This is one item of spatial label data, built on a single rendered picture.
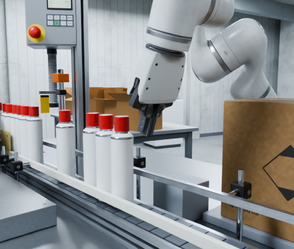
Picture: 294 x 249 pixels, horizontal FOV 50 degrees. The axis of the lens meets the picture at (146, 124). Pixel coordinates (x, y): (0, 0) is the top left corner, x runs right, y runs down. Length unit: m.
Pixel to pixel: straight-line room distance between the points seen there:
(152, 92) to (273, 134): 0.25
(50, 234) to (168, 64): 0.44
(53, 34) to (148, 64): 0.61
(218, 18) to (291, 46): 8.19
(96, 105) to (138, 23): 3.39
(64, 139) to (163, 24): 0.48
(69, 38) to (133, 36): 5.31
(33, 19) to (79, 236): 0.72
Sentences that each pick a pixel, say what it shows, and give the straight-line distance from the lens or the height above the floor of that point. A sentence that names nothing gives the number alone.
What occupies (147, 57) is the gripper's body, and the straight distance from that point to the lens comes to 0.56.
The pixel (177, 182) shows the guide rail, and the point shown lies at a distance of 0.64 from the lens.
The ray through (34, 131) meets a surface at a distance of 1.12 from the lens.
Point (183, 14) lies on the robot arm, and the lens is 0.55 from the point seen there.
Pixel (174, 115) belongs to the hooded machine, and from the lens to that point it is 5.98.
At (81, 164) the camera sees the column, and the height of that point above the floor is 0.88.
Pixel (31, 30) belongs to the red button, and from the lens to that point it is 1.11.
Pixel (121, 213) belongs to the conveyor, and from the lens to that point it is 0.70.
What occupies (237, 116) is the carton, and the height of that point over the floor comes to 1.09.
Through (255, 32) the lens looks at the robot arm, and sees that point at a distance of 0.96.
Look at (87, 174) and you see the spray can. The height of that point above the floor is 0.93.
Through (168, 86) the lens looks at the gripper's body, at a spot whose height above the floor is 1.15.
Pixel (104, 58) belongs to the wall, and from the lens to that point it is 6.07.
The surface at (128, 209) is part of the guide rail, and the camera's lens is 0.65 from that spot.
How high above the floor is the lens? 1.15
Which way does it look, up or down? 7 degrees down
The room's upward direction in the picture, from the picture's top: straight up
